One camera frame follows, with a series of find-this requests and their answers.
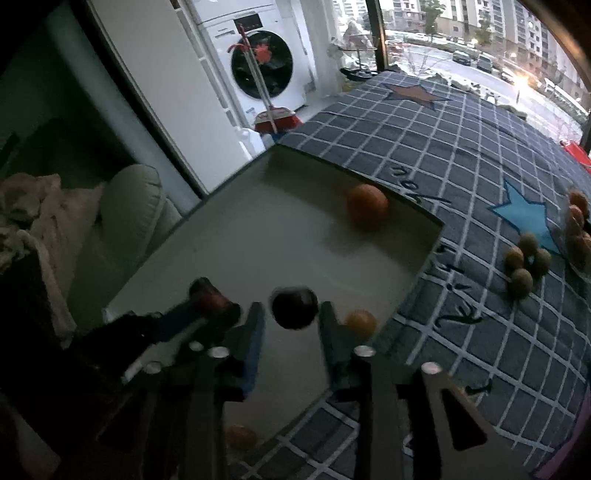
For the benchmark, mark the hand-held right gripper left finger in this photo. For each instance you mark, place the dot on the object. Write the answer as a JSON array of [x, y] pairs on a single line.
[[254, 344]]

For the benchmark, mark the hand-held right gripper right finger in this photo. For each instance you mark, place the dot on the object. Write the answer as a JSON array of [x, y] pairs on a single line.
[[336, 344]]

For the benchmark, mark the dark purple plum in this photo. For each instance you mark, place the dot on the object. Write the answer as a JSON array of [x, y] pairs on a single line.
[[293, 307]]

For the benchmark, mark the brown kiwi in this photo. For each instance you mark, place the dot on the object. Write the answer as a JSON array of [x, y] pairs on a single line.
[[513, 258], [541, 263], [528, 242], [521, 283]]

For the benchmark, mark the beige sofa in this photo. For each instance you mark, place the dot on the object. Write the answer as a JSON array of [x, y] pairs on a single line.
[[134, 203]]

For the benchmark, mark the red round fruit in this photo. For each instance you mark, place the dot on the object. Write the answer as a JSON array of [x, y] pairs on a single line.
[[213, 302]]

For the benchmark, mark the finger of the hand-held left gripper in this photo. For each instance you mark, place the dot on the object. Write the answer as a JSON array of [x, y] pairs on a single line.
[[199, 284], [182, 316]]

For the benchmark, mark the white washing machine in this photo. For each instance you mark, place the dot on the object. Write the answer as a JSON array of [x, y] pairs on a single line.
[[217, 46]]

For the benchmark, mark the white shallow box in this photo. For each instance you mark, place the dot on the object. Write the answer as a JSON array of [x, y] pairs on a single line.
[[258, 230]]

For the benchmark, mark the pink cloth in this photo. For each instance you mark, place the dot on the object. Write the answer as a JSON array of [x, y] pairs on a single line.
[[46, 203]]

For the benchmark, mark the small orange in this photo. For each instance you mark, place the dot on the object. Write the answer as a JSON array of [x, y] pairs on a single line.
[[584, 243], [578, 199], [576, 218], [363, 323], [241, 436]]

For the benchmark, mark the large orange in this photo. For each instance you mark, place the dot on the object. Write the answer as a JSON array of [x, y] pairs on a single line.
[[367, 205]]

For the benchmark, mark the red bucket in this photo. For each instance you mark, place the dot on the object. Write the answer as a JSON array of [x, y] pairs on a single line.
[[575, 150]]

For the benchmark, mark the red broom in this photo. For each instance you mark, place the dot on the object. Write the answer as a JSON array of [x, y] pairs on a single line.
[[281, 117]]

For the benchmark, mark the black tiered stand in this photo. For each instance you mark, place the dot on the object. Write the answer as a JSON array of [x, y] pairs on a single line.
[[355, 46]]

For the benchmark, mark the white plastic jug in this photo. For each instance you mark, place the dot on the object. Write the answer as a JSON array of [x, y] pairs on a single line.
[[247, 138]]

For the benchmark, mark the clear glass bowl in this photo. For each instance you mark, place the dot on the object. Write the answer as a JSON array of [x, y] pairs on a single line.
[[565, 251]]

